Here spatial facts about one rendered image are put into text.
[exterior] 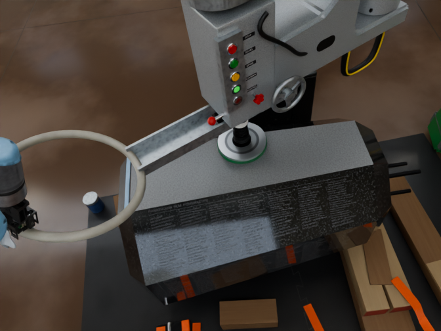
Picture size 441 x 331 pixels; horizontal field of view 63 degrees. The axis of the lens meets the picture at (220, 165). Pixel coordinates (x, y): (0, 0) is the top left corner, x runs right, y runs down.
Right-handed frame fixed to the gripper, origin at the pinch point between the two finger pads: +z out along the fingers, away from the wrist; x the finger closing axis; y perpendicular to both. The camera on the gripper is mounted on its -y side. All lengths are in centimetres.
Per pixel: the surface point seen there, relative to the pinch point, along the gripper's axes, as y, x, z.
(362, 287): 119, 92, 50
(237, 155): 38, 78, -2
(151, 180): 10, 59, 17
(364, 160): 86, 98, -14
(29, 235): 7.4, 0.0, -6.9
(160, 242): 27, 44, 31
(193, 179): 26, 66, 11
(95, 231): 20.7, 11.0, -7.4
